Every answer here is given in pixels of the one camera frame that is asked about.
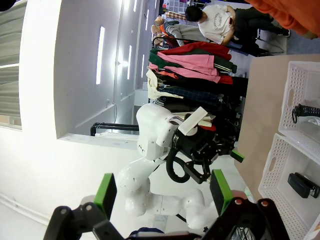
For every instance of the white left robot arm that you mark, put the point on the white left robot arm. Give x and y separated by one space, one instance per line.
152 125

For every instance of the navy plaid garment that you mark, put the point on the navy plaid garment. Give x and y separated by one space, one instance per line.
190 93

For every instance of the mannequin in grey hoodie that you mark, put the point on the mannequin in grey hoodie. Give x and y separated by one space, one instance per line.
180 31

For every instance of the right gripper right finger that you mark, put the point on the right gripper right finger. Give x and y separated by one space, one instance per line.
221 190

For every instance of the black chair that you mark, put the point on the black chair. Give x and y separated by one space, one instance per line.
270 47

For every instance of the cream garment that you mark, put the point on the cream garment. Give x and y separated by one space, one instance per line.
152 87

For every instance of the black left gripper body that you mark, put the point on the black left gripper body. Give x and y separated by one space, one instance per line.
200 147

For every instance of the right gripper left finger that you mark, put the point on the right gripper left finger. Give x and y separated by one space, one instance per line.
105 195

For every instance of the person's left hand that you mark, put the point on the person's left hand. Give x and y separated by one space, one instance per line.
312 35

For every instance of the orange cloth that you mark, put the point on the orange cloth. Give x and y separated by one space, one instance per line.
260 3

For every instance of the black stapler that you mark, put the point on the black stapler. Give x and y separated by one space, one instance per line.
300 185

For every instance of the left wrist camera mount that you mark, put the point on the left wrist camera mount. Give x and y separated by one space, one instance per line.
192 121

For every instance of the red hanging garment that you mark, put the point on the red hanging garment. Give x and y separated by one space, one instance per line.
200 47

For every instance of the pink garment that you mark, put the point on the pink garment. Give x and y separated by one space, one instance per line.
190 62

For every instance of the grey window blind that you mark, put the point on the grey window blind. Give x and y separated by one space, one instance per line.
10 62

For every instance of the person's left forearm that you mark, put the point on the person's left forearm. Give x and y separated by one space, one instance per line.
300 22

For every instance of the grey Campus pencil case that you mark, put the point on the grey Campus pencil case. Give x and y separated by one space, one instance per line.
307 109

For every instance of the seated person in white shirt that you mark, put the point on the seated person in white shirt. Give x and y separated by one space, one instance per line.
215 22

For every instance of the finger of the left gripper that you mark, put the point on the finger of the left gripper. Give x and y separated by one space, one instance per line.
197 176
237 156

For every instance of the white perforated plastic basket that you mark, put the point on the white perforated plastic basket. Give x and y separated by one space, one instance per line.
295 80
275 160

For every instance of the black metal clothes rack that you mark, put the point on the black metal clothes rack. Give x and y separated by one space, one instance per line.
112 127

